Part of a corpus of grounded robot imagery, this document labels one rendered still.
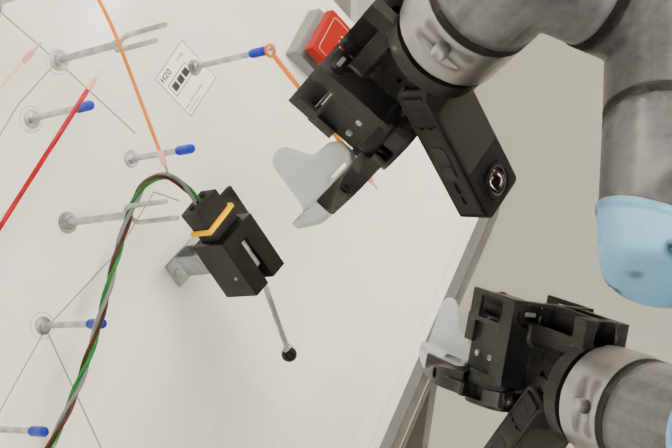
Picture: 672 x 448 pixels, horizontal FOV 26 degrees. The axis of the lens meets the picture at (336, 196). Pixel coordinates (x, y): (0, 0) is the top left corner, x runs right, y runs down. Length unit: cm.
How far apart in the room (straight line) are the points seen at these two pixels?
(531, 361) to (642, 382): 13
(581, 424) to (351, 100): 26
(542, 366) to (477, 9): 29
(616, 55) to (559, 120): 183
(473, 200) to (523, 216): 159
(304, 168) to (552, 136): 167
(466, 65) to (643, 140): 14
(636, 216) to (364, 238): 67
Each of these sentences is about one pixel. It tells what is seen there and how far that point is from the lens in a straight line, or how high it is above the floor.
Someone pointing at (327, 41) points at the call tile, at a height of 111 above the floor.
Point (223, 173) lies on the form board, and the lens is 132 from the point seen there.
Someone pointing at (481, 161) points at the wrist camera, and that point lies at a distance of 98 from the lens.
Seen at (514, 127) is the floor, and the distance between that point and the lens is 268.
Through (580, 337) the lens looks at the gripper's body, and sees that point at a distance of 99.
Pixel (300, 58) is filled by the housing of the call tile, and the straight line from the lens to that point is 138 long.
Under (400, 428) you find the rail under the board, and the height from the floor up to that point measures 86.
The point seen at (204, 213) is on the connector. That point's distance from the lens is 120.
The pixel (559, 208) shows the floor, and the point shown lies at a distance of 260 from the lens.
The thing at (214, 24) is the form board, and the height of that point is 116.
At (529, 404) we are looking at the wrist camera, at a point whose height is 128.
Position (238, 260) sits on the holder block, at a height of 116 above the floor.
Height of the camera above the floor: 222
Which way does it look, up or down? 59 degrees down
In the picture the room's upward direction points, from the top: straight up
